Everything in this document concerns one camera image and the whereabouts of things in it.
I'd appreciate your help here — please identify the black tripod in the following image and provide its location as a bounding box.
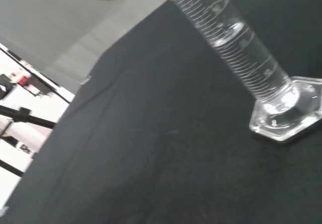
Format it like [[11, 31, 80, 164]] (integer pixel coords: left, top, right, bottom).
[[0, 105, 56, 177]]

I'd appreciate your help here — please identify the black bench cloth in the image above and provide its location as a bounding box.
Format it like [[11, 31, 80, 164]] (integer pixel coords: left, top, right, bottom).
[[0, 0, 322, 224]]

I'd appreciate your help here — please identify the pale board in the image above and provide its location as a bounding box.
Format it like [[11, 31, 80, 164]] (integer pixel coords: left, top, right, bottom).
[[0, 42, 76, 178]]

